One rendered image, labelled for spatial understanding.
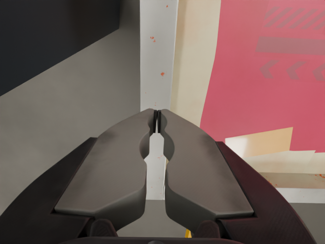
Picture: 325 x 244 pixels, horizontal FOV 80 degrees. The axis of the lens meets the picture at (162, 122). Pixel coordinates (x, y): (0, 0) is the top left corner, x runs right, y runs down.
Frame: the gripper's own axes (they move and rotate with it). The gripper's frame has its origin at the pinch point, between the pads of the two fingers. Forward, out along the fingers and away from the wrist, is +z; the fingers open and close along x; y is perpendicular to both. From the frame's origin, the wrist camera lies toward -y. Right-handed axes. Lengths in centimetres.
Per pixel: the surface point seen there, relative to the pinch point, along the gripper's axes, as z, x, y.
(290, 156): 14.3, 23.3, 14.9
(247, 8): 14.1, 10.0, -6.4
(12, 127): 110, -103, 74
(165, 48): 10.6, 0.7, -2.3
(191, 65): 14.2, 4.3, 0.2
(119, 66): 110, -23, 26
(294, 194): 10.9, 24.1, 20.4
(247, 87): 14.2, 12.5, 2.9
